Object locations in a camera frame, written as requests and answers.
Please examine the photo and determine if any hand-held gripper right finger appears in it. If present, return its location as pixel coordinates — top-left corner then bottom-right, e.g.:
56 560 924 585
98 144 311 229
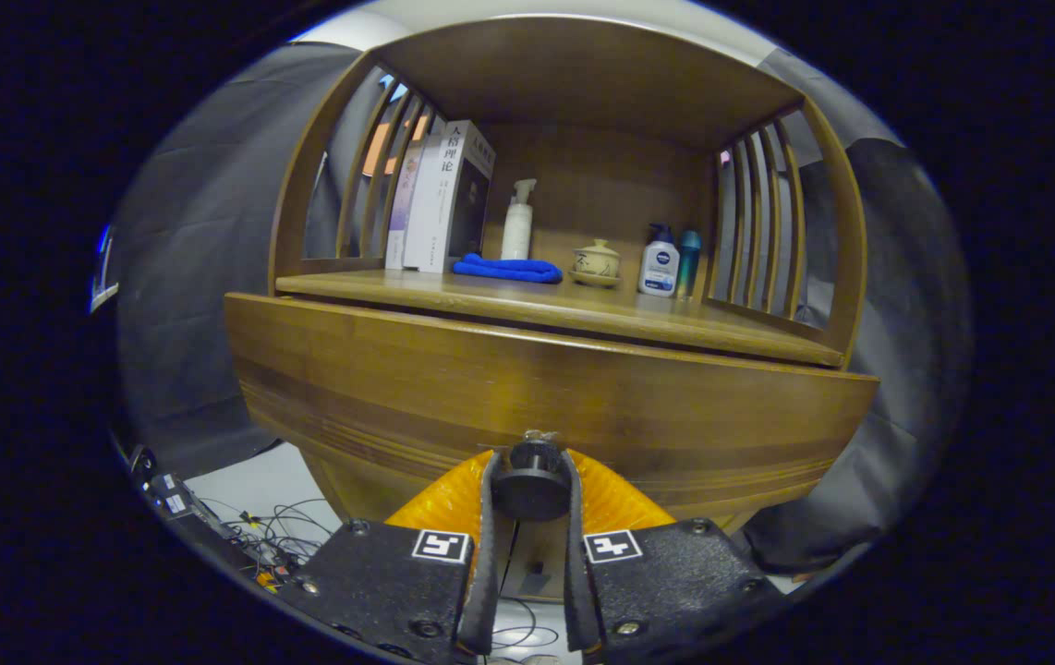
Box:
563 449 782 661

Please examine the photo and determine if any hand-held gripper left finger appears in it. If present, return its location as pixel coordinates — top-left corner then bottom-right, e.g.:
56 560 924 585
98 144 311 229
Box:
273 450 503 661

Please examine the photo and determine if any black round drawer knob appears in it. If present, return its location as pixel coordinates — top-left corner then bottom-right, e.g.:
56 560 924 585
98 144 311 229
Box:
491 430 573 523

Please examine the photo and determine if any wooden drawer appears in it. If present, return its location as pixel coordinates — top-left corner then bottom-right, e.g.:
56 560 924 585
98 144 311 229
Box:
224 293 879 532

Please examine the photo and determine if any wooden countertop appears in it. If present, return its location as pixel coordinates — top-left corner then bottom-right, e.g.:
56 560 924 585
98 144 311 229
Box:
276 268 847 368

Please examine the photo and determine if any wooden cabinet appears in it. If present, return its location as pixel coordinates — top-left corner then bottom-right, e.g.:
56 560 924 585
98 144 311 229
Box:
224 14 879 601

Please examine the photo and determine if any blue folded cloth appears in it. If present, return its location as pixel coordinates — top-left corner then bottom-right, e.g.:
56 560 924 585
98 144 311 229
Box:
452 253 564 284

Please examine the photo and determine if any black electronic box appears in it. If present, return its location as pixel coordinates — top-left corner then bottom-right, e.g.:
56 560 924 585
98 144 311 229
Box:
128 445 242 555

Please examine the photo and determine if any beige lidded teacup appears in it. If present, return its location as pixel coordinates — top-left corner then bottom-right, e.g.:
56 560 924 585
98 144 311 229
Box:
570 239 623 288

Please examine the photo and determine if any white lotion bottle blue cap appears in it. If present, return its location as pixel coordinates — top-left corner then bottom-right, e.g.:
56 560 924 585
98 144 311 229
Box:
637 224 682 297

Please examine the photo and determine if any white spray bottle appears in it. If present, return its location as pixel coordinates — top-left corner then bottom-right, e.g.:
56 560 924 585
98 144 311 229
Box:
501 178 538 261

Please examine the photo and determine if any teal slim bottle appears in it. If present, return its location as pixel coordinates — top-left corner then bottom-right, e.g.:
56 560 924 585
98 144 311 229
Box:
675 230 703 299

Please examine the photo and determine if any thin purple book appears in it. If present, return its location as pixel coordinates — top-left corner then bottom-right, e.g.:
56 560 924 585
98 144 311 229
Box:
385 139 427 271

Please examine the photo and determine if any thick white book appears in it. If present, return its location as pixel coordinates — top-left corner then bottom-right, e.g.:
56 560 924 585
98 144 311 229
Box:
403 119 497 274

